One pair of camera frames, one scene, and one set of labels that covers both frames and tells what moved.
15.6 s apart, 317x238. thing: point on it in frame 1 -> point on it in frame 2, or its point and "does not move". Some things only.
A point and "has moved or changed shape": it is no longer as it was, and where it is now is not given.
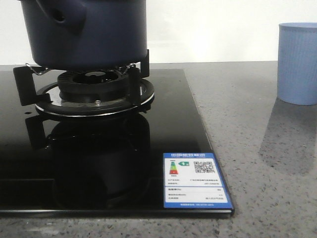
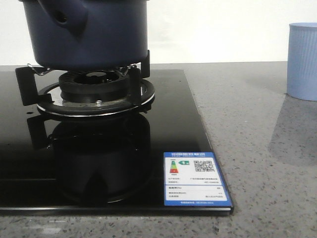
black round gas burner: (92, 86) does not move
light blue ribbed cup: (297, 63) has moved or changed shape
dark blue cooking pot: (86, 34) does not move
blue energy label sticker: (194, 180) does not move
